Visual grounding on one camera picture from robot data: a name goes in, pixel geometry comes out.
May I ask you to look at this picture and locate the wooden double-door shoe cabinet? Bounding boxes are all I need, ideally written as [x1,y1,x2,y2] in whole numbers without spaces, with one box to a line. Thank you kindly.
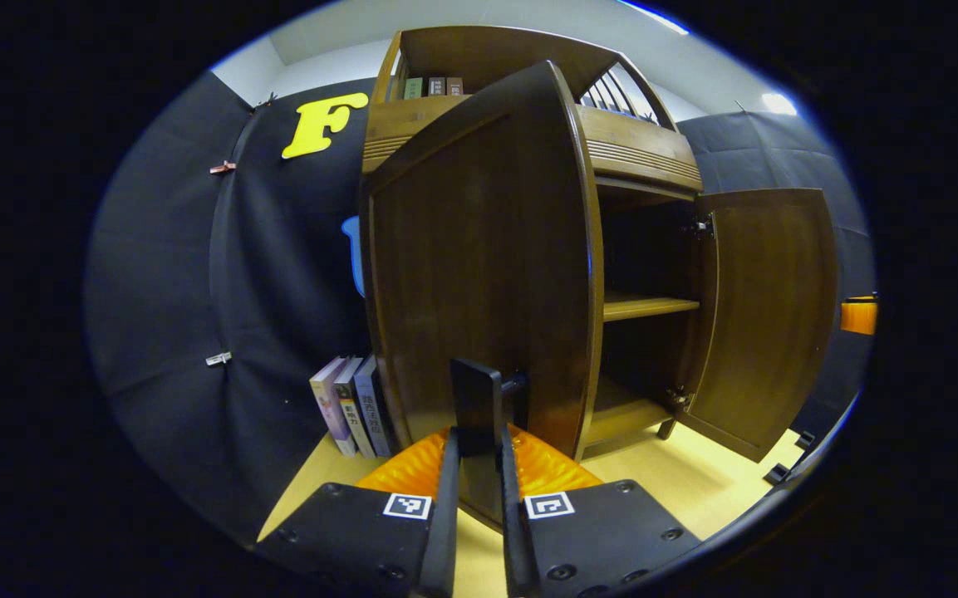
[360,25,838,532]

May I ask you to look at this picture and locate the white grey book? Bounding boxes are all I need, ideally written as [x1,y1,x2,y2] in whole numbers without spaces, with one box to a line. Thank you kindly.
[334,357,377,459]

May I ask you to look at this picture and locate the purple white book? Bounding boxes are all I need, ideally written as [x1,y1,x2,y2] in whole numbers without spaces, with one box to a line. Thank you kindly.
[310,357,359,458]

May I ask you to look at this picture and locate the black door handle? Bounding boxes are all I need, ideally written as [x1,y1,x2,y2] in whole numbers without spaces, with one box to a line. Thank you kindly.
[450,357,529,458]

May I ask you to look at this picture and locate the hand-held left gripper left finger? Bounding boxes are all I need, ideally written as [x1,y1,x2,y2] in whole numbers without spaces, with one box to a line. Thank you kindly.
[256,426,461,598]

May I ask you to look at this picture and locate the wooden cabinet door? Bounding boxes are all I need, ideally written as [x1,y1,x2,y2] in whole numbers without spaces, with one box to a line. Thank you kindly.
[360,60,606,532]
[663,188,838,463]

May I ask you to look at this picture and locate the black backdrop cloth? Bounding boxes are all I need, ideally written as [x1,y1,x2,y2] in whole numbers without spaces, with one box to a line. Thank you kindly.
[84,71,877,549]

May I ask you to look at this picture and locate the wooden inner shelf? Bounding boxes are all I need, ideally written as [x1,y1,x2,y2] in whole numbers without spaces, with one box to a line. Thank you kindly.
[603,292,700,323]

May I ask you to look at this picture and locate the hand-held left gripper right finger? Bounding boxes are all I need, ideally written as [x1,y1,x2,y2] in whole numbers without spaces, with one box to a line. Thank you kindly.
[499,424,702,598]

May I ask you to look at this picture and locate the blue grey book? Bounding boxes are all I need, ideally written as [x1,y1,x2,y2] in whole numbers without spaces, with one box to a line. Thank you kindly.
[354,355,396,458]

